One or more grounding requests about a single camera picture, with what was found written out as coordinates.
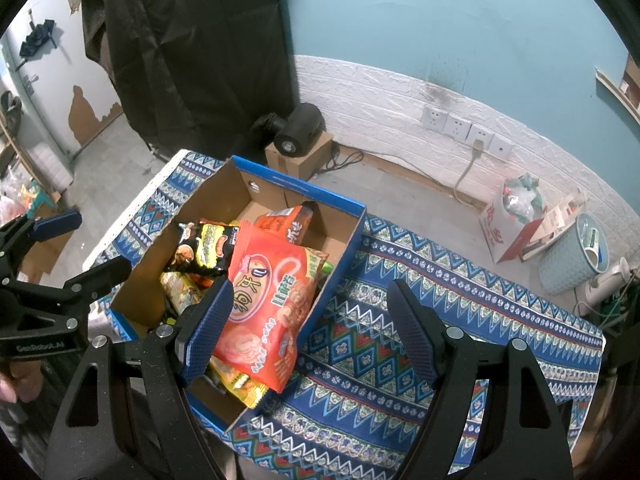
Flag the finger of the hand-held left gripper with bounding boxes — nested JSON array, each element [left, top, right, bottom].
[[0, 210, 83, 271], [0, 255, 132, 331]]

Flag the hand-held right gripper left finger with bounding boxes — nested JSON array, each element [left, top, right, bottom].
[[47, 275, 236, 480]]

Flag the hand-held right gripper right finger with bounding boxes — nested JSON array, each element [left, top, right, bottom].
[[387, 280, 573, 480]]

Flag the red ring-print snack packet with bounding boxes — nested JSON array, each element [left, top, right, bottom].
[[214, 220, 331, 393]]

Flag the large black snack packet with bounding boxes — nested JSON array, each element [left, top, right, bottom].
[[172, 219, 242, 277]]

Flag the blue cardboard box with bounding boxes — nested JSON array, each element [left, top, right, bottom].
[[110, 156, 368, 433]]

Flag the orange barcode snack packet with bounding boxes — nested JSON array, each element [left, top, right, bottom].
[[256, 201, 317, 247]]

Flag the person's left hand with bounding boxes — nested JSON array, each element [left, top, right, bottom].
[[0, 360, 46, 403]]

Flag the white ribbed object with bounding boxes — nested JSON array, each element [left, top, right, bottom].
[[32, 144, 76, 190]]

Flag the patterned blue tablecloth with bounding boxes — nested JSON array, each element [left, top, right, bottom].
[[82, 149, 607, 476]]

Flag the red white paper bag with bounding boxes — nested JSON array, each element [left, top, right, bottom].
[[479, 172, 548, 264]]

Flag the light blue wastebasket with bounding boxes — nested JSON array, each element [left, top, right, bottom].
[[539, 212, 611, 296]]

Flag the cardboard scraps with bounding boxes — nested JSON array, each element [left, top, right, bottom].
[[520, 187, 591, 263]]

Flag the black umbrella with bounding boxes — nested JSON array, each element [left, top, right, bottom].
[[19, 19, 57, 59]]

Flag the small brown cardboard box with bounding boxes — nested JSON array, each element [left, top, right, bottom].
[[265, 131, 336, 181]]

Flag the white kettle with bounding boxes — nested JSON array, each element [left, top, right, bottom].
[[572, 257, 633, 318]]

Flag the black spotlight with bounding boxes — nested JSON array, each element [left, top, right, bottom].
[[249, 102, 326, 157]]

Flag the black hanging cloth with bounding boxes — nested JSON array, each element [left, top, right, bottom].
[[82, 0, 301, 161]]

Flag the grey plug cable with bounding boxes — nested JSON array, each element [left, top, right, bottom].
[[452, 140, 486, 206]]

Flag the black cable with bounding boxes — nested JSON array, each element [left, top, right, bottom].
[[312, 142, 366, 176]]

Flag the wooden wall ledge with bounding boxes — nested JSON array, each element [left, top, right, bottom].
[[595, 55, 640, 126]]

